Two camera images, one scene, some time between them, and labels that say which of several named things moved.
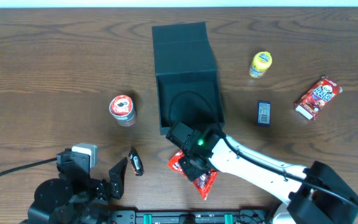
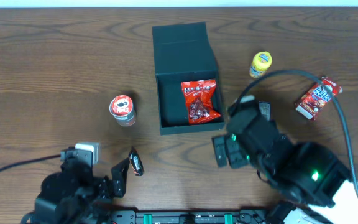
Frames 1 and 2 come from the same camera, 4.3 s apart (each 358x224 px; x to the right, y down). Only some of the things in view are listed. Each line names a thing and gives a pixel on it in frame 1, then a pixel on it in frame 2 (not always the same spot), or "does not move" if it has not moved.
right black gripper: (188, 170) to (239, 149)
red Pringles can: (122, 108) does not move
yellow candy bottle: (261, 62) does not move
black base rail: (191, 216) does not move
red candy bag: (203, 184) to (199, 95)
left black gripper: (105, 188) does not move
